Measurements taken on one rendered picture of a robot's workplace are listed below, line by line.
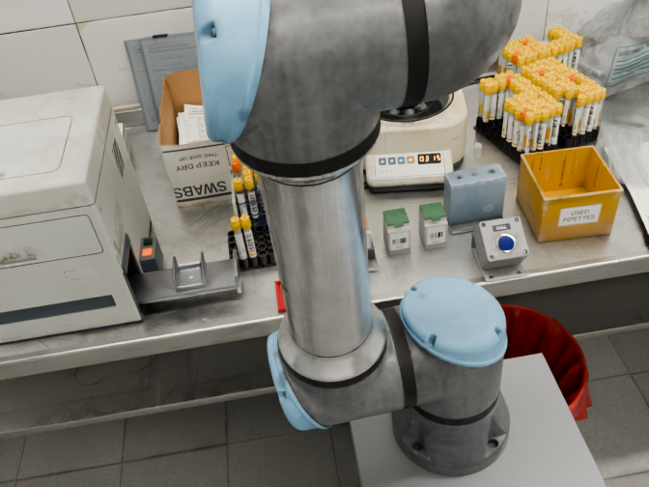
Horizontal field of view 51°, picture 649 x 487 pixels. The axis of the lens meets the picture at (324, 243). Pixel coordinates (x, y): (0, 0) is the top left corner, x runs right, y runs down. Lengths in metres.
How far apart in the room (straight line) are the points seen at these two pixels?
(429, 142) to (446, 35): 0.90
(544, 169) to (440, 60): 0.88
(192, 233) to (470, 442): 0.69
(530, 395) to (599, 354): 1.28
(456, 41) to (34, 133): 0.81
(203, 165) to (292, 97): 0.90
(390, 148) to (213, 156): 0.34
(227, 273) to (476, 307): 0.52
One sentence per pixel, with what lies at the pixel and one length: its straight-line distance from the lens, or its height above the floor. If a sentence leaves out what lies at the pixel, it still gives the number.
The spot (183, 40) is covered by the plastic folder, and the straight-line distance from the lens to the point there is 1.55.
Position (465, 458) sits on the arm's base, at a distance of 0.87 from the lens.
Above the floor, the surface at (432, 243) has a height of 0.89.
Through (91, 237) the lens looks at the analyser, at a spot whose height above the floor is 1.07.
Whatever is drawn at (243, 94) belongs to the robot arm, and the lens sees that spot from 0.43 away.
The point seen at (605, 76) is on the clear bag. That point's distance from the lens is 1.64.
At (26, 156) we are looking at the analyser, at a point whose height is 1.17.
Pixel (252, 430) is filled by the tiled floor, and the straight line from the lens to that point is 2.05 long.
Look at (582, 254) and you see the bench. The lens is 1.24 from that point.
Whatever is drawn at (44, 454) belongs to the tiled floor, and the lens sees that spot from 2.22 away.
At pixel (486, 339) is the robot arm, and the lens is 0.74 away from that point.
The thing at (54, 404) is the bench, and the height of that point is 0.27.
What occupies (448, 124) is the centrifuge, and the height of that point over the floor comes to 0.99.
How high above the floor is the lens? 1.71
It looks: 42 degrees down
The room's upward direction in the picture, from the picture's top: 7 degrees counter-clockwise
